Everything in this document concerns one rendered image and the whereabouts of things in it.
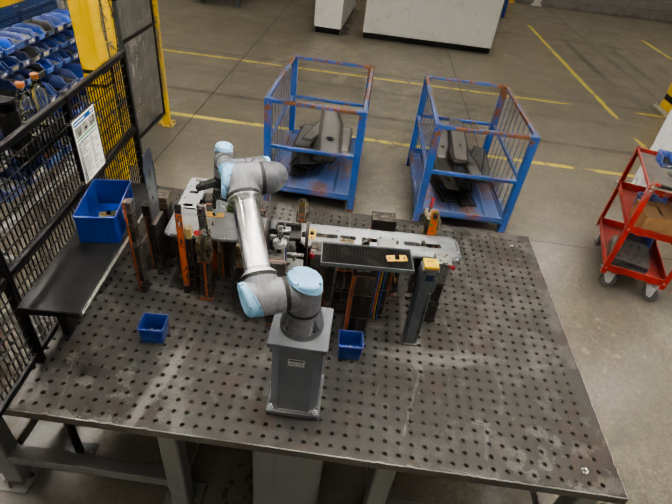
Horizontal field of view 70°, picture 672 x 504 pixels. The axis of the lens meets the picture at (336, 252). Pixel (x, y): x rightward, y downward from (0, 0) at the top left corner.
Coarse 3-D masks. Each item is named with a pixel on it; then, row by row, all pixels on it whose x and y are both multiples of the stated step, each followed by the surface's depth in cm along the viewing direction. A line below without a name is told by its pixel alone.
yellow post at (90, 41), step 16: (80, 0) 206; (96, 0) 213; (80, 16) 210; (96, 16) 214; (80, 32) 214; (96, 32) 215; (80, 48) 218; (96, 48) 218; (96, 64) 223; (96, 96) 232; (96, 112) 237; (112, 176) 259
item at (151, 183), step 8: (144, 160) 203; (144, 168) 204; (152, 168) 213; (144, 176) 204; (152, 176) 214; (152, 184) 215; (152, 192) 216; (152, 200) 217; (152, 208) 218; (152, 216) 219
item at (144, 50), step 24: (120, 0) 392; (144, 0) 435; (120, 24) 398; (144, 24) 442; (144, 48) 450; (144, 72) 458; (120, 96) 415; (144, 96) 465; (144, 120) 470; (168, 120) 523
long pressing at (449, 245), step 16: (192, 224) 223; (224, 224) 226; (272, 224) 229; (304, 224) 232; (224, 240) 217; (304, 240) 222; (320, 240) 223; (336, 240) 225; (400, 240) 230; (416, 240) 231; (432, 240) 232; (448, 240) 234; (416, 256) 221; (432, 256) 222
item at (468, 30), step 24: (384, 0) 857; (408, 0) 854; (432, 0) 851; (456, 0) 848; (480, 0) 845; (504, 0) 842; (384, 24) 881; (408, 24) 879; (432, 24) 874; (456, 24) 871; (480, 24) 868; (456, 48) 899; (480, 48) 895
